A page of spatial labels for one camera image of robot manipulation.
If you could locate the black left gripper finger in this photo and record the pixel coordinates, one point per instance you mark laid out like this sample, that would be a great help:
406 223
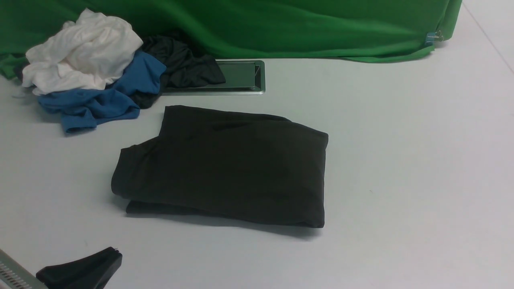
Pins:
91 272

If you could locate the dark gray long-sleeve top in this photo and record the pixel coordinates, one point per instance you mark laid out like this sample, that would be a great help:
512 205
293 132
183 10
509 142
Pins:
256 168

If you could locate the blue crumpled garment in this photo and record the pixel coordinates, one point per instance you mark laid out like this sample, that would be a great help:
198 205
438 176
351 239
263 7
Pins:
83 109

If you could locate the white crumpled garment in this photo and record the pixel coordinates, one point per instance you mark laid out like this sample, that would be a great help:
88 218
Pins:
90 53

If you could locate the dark teal garment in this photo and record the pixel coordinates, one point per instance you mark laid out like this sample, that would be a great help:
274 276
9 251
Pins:
187 65

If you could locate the green backdrop cloth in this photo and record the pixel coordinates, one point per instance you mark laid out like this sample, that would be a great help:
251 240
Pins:
370 31

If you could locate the blue binder clip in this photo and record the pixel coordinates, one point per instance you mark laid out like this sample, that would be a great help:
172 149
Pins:
434 37

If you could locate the silver table cable hatch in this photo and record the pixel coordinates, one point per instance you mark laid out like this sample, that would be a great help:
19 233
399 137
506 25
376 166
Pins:
243 77

